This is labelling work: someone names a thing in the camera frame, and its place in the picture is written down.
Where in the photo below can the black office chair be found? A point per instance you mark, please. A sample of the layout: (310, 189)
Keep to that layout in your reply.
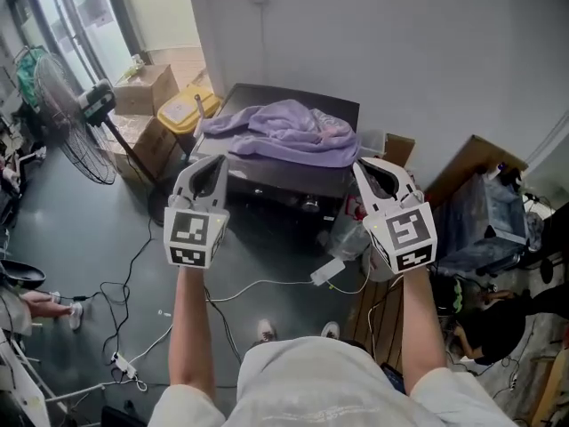
(122, 416)

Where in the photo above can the purple towel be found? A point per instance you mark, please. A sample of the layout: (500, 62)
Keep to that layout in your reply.
(289, 136)

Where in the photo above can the white power strip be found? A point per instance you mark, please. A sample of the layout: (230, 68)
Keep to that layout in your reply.
(124, 365)

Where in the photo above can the person's leg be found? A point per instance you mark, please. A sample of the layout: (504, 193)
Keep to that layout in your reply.
(266, 331)
(331, 329)

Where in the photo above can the brown slatted wooden board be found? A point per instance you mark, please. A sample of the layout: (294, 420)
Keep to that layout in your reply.
(382, 323)

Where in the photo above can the person's right forearm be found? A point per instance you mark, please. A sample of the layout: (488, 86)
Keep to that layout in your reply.
(422, 327)

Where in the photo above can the person's left leg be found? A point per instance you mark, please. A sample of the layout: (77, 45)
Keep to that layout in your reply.
(266, 331)

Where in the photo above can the large brown cardboard box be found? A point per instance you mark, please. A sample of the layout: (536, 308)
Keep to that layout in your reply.
(151, 145)

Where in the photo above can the person's right leg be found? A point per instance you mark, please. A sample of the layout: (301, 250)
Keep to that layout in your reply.
(331, 329)

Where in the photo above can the person's left forearm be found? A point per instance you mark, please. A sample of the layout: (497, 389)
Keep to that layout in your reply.
(191, 327)

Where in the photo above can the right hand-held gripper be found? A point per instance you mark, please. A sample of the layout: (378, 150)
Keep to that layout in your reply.
(406, 234)

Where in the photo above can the large cardboard panel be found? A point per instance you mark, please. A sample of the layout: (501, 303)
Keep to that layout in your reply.
(471, 158)

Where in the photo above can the black helmet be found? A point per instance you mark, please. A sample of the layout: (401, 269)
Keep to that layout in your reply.
(22, 274)

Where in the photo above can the light wooden board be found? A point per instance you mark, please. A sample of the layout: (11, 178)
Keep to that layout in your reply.
(553, 385)

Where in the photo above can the green clothing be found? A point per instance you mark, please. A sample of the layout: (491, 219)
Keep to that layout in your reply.
(29, 74)

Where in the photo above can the white table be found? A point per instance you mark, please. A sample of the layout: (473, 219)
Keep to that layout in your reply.
(22, 385)

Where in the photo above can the person's white shirt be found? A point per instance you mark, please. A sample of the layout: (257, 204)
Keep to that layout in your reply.
(320, 385)

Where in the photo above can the yellow lidded bin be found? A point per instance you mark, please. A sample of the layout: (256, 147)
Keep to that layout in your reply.
(182, 109)

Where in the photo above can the black device blue screen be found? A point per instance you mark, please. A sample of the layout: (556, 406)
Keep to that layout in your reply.
(395, 377)

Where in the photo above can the black standing fan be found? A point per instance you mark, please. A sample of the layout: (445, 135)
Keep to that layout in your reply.
(95, 100)

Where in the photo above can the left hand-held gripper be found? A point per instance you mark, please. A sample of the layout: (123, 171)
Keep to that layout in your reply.
(189, 234)

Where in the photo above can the translucent plastic box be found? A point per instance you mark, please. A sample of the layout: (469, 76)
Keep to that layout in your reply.
(372, 142)

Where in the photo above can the white power adapter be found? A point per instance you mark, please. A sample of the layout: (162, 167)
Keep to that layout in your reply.
(328, 271)

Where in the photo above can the black washing machine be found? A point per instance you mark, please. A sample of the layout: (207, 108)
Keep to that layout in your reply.
(266, 180)

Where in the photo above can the flat brown cardboard piece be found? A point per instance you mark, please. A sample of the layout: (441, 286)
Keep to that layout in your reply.
(400, 149)

